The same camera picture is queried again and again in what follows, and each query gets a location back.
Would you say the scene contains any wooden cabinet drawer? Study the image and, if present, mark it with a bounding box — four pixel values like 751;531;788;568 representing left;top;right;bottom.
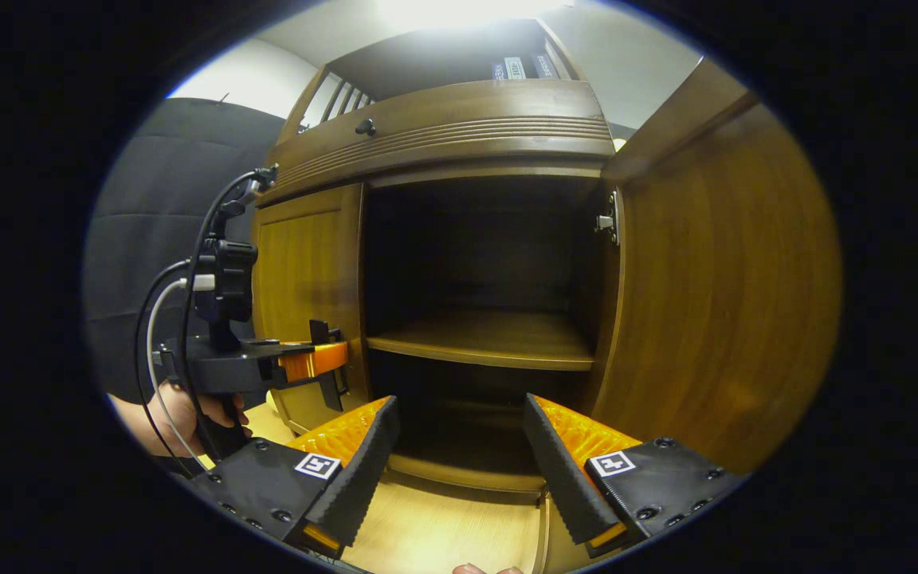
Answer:
264;78;615;208

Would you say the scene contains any black backdrop cloth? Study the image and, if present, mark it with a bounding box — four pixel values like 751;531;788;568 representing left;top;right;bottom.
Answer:
83;97;286;399

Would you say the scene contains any white cable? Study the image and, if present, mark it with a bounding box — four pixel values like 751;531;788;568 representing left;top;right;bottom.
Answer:
146;275;217;471

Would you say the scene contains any black door handle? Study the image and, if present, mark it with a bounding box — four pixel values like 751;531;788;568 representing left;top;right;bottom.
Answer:
309;319;348;412

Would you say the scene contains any metal door hinge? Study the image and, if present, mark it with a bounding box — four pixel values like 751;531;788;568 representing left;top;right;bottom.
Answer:
595;191;622;245

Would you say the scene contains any wooden cabinet door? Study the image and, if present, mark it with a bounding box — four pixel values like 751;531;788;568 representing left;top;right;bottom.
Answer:
590;60;842;477
252;183;371;435

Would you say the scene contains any large ceiling light panel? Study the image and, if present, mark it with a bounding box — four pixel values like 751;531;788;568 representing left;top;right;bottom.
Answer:
375;0;563;29

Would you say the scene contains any wooden cabinet shelf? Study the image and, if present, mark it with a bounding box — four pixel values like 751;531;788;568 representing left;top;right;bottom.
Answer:
367;311;595;372

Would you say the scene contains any wooden double-door shoe cabinet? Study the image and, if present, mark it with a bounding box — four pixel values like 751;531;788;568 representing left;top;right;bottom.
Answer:
250;18;623;495

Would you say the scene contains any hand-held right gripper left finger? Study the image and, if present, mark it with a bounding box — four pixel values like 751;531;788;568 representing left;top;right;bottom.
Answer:
175;396;402;560

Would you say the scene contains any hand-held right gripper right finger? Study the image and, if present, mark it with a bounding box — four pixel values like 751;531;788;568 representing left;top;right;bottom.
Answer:
523;393;749;559

